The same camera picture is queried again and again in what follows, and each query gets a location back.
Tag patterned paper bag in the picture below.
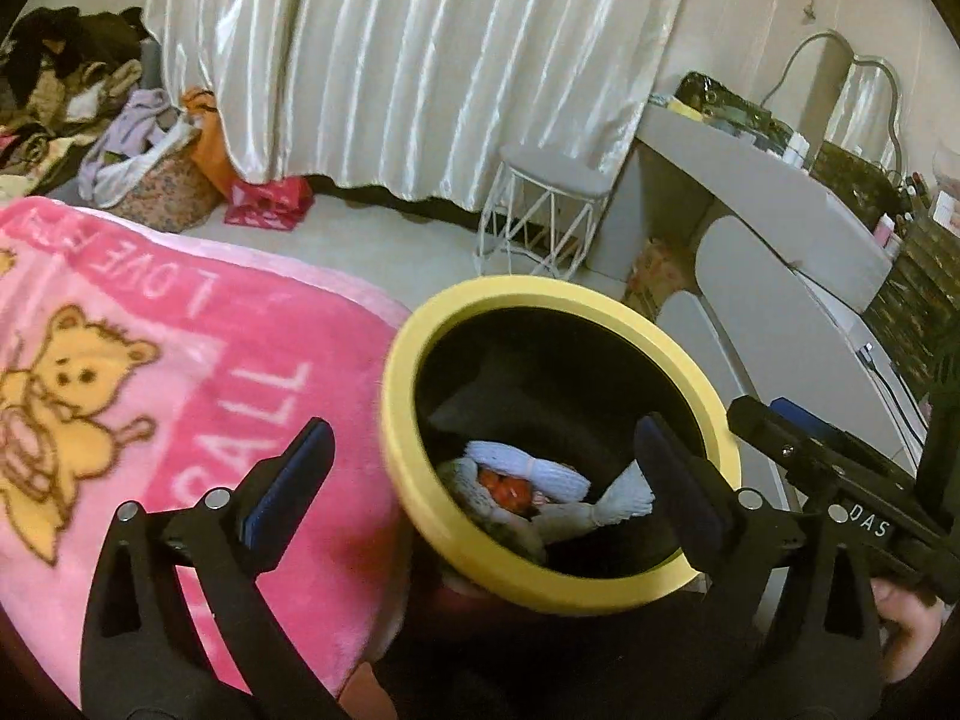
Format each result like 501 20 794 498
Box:
625 236 700 317

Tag red bag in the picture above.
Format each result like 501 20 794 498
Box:
223 178 317 230

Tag black cable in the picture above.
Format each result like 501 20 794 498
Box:
861 343 932 452

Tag patterned laundry basket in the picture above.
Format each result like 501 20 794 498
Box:
111 127 224 235

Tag orange bag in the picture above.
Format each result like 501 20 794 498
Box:
180 88 242 197

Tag white drawer cabinet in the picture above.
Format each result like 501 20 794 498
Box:
658 214 932 545

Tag white vanity desk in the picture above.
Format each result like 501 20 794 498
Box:
585 101 917 317

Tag grey green wrapper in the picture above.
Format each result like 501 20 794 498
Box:
433 457 550 565

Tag pink printed blanket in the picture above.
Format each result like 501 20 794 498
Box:
0 195 415 713

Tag person's right hand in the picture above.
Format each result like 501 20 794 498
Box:
872 579 950 685

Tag black organiser box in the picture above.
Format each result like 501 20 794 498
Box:
812 139 960 395

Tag orange snack packet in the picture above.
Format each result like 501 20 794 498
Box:
480 469 542 520

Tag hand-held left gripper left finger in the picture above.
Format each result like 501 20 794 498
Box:
82 418 336 720

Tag pile of dark clothes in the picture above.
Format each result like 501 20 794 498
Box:
0 6 152 197

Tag pale clothes in basket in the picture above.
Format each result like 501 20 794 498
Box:
77 88 201 209

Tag heart-shaped mirror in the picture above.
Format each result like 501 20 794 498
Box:
765 30 910 182

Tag yellow-rimmed bin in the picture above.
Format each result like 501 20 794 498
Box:
379 277 743 614

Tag cream satin curtain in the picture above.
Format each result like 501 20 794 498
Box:
141 0 700 215

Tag white knitted toy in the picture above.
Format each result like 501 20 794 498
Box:
463 439 655 542

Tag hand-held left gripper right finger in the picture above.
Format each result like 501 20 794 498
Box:
634 412 883 720

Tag black cosmetic bag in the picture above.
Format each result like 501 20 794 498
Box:
673 71 779 137

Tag white wire stool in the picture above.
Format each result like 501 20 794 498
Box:
475 142 620 280

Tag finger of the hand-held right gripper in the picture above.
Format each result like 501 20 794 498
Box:
769 396 850 451
726 395 826 482

